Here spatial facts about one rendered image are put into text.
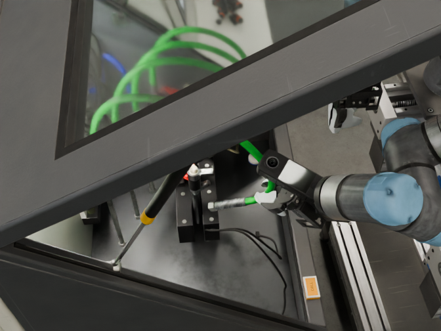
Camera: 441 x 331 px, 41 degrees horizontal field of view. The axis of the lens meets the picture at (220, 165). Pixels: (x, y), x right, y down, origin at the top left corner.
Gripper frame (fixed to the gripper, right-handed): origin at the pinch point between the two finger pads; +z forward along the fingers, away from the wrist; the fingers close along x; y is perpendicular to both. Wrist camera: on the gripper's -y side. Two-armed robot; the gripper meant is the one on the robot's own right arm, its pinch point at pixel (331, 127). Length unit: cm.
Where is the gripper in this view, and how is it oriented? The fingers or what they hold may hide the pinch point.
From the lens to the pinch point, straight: 124.1
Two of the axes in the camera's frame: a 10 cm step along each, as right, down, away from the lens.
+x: -0.8, -8.0, 6.0
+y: 10.0, -0.8, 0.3
